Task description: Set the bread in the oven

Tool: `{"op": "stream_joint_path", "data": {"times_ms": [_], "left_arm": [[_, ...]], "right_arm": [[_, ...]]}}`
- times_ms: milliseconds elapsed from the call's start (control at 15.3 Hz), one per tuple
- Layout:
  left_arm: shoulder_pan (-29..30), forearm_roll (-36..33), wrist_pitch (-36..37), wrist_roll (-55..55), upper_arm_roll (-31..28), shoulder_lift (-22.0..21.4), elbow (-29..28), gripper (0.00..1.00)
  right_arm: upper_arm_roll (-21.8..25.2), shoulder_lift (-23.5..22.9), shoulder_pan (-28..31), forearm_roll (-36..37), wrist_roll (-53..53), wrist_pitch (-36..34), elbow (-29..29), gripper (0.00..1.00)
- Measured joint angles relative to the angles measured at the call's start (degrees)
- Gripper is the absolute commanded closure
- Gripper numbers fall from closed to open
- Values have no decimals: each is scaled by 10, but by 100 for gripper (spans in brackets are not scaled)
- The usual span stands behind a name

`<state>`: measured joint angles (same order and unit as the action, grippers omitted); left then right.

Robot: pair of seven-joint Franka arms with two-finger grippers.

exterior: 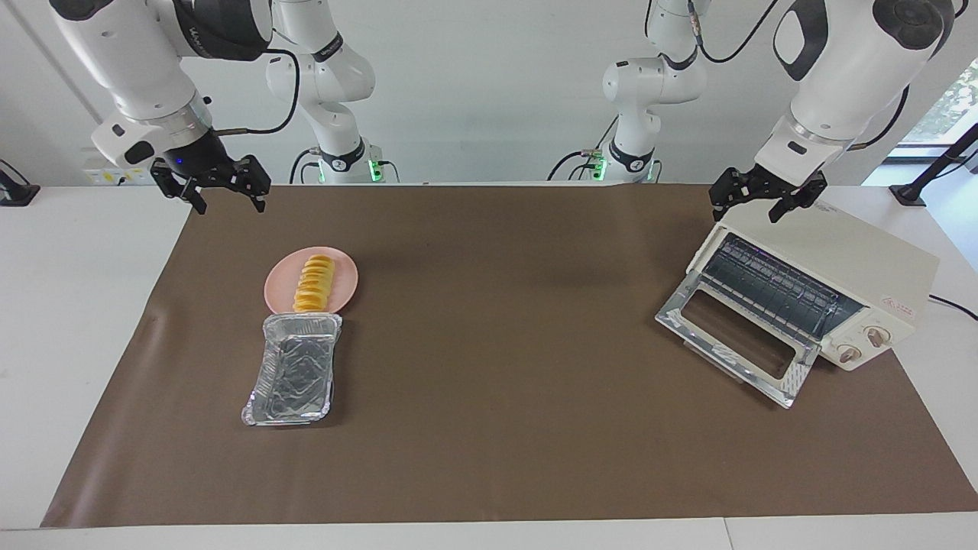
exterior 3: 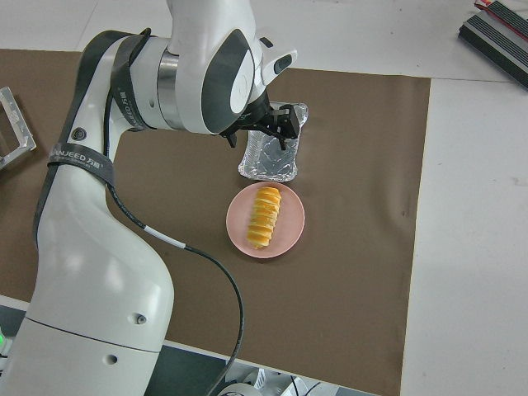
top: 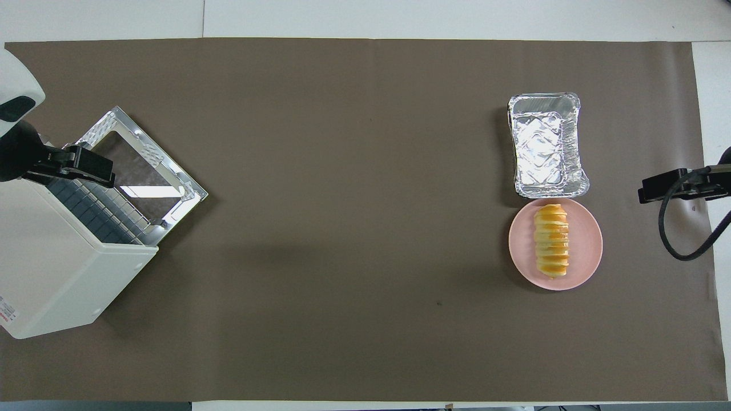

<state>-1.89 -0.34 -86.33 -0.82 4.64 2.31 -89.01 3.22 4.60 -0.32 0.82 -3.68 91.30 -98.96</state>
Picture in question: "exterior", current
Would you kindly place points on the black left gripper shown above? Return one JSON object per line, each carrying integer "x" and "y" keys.
{"x": 745, "y": 183}

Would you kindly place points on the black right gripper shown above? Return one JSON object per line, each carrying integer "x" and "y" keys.
{"x": 200, "y": 162}

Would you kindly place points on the yellow sliced bread loaf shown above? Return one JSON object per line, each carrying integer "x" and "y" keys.
{"x": 315, "y": 283}

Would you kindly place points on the aluminium foil tray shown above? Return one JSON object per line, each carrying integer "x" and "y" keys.
{"x": 294, "y": 374}

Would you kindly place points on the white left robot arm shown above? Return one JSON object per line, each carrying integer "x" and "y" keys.
{"x": 848, "y": 76}

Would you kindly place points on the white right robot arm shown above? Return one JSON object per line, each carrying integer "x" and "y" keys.
{"x": 137, "y": 61}

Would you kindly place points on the cream toaster oven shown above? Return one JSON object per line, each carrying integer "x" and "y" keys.
{"x": 863, "y": 260}

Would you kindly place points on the cream oven knob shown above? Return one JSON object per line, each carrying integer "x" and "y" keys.
{"x": 878, "y": 337}
{"x": 848, "y": 354}

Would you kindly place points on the pink round plate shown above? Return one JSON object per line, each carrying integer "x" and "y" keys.
{"x": 345, "y": 275}

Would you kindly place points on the black desk clamp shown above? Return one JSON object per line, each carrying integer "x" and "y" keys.
{"x": 15, "y": 192}

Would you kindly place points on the window with green foliage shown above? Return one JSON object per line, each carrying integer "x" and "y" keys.
{"x": 955, "y": 99}

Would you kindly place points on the brown table mat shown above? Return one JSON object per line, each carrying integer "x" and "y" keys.
{"x": 489, "y": 473}

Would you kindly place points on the white wall socket box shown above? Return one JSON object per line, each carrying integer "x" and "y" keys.
{"x": 103, "y": 177}

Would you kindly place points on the glass oven door metal frame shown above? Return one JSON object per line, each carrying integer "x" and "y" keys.
{"x": 798, "y": 378}

